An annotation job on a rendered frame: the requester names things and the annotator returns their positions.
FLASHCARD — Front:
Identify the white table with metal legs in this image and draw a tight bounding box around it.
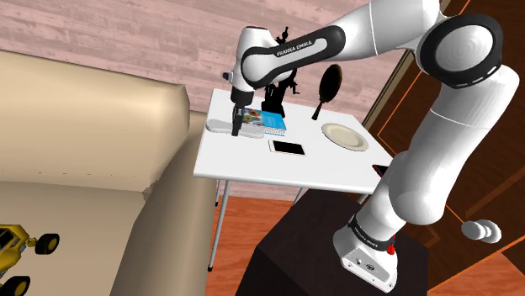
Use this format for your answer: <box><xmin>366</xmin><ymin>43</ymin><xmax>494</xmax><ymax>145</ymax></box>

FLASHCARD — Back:
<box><xmin>192</xmin><ymin>87</ymin><xmax>395</xmax><ymax>272</ymax></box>

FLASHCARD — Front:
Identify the cream plate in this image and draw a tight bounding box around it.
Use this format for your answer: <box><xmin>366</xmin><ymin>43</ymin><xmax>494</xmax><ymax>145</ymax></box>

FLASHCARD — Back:
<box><xmin>321</xmin><ymin>122</ymin><xmax>369</xmax><ymax>152</ymax></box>

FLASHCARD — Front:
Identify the white phone with black screen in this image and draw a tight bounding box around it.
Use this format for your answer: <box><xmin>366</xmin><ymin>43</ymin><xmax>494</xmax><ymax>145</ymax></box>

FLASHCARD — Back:
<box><xmin>268</xmin><ymin>139</ymin><xmax>307</xmax><ymax>157</ymax></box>

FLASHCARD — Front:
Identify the white flat keyboard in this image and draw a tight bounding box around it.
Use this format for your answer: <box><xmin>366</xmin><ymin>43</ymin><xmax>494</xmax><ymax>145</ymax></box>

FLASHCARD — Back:
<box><xmin>205</xmin><ymin>117</ymin><xmax>266</xmax><ymax>140</ymax></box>

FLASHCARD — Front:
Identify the black figure statue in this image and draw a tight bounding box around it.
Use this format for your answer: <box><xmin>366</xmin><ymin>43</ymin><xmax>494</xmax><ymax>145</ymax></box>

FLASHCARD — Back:
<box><xmin>262</xmin><ymin>25</ymin><xmax>301</xmax><ymax>119</ymax></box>

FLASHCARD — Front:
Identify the brown door with white knob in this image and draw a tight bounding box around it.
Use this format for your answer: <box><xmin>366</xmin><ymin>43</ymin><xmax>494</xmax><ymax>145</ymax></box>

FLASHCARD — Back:
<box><xmin>360</xmin><ymin>0</ymin><xmax>525</xmax><ymax>296</ymax></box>

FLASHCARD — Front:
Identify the blue spiral-bound book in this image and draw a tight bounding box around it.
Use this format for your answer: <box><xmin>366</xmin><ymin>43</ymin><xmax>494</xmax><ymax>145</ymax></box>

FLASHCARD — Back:
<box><xmin>241</xmin><ymin>108</ymin><xmax>288</xmax><ymax>137</ymax></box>

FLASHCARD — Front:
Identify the yellow toy truck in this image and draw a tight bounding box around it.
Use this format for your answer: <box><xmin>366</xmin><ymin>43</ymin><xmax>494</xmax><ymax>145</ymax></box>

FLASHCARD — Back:
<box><xmin>0</xmin><ymin>223</ymin><xmax>61</xmax><ymax>296</ymax></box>

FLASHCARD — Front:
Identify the dark robot stand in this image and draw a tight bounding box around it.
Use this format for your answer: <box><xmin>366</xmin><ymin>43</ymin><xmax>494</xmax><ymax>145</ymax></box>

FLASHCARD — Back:
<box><xmin>236</xmin><ymin>189</ymin><xmax>430</xmax><ymax>296</ymax></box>

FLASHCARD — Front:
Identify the black frying pan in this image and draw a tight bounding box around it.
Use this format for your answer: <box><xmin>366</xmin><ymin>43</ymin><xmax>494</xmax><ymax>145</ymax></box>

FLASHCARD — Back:
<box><xmin>310</xmin><ymin>63</ymin><xmax>344</xmax><ymax>122</ymax></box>

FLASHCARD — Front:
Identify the beige sofa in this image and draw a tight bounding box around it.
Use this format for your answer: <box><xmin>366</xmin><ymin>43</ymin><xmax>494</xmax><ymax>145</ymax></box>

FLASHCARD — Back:
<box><xmin>0</xmin><ymin>49</ymin><xmax>220</xmax><ymax>296</ymax></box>

